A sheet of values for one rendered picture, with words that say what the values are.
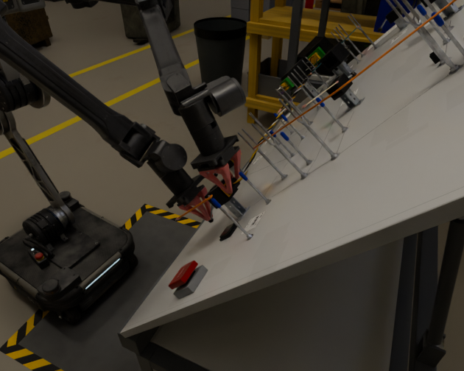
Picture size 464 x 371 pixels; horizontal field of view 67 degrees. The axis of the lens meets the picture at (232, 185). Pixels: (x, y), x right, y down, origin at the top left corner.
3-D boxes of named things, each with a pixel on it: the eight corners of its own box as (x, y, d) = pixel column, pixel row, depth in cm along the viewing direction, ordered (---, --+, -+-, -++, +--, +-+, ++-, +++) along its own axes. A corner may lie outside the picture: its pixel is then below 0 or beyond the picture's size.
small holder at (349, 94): (375, 84, 80) (355, 59, 79) (358, 107, 76) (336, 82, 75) (360, 93, 84) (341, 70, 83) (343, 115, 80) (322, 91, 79)
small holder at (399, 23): (387, 39, 114) (375, 24, 113) (410, 20, 108) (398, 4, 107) (385, 43, 110) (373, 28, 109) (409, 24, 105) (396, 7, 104)
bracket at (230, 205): (244, 210, 82) (229, 194, 82) (250, 206, 81) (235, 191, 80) (235, 223, 79) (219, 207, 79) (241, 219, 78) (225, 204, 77)
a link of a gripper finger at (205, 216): (227, 204, 88) (203, 175, 85) (212, 223, 83) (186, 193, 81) (211, 210, 93) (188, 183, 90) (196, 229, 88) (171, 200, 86)
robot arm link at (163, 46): (146, 30, 101) (130, -8, 93) (166, 23, 102) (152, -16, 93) (177, 126, 76) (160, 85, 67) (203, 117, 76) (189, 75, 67)
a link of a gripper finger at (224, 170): (252, 179, 76) (235, 140, 73) (238, 198, 72) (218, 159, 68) (227, 182, 81) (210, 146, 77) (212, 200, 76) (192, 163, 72)
